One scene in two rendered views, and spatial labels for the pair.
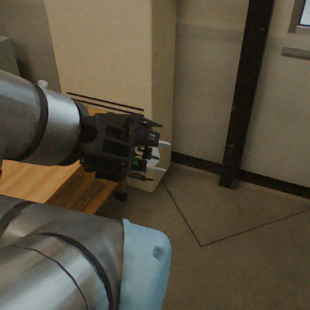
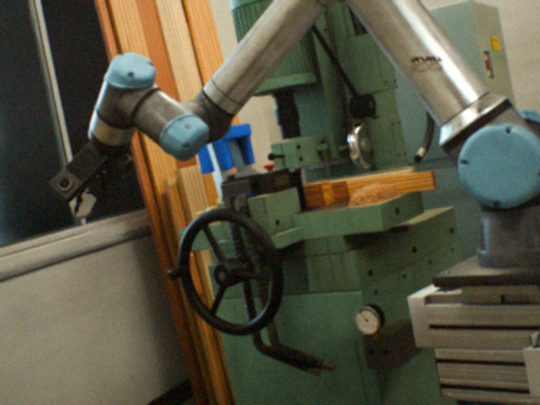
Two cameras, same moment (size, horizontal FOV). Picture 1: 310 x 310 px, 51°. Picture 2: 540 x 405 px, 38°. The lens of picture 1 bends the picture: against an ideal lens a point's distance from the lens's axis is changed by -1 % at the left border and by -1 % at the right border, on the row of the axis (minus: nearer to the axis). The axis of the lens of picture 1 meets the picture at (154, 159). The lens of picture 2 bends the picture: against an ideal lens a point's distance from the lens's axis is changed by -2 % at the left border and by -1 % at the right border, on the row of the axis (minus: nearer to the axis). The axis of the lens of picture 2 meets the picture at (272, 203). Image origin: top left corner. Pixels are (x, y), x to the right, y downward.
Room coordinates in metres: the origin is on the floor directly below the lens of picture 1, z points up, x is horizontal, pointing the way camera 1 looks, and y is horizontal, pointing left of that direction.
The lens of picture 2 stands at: (-0.08, 1.45, 1.07)
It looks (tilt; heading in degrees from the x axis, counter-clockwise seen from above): 4 degrees down; 275
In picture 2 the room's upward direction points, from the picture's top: 11 degrees counter-clockwise
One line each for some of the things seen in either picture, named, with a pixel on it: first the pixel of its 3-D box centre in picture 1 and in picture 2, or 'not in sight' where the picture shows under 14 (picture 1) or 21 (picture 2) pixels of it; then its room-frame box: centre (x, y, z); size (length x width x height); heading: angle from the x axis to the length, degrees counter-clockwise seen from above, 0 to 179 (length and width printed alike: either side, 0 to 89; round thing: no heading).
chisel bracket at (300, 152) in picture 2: not in sight; (299, 155); (0.00, -0.59, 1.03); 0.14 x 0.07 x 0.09; 58
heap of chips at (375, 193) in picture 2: not in sight; (373, 192); (-0.16, -0.37, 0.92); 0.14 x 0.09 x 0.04; 58
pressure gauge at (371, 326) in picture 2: not in sight; (371, 321); (-0.10, -0.26, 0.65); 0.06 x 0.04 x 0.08; 148
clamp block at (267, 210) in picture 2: not in sight; (260, 213); (0.11, -0.41, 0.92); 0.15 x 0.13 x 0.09; 148
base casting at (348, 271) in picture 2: not in sight; (339, 250); (-0.06, -0.68, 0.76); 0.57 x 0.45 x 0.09; 58
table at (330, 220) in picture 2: not in sight; (284, 225); (0.06, -0.48, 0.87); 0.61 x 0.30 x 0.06; 148
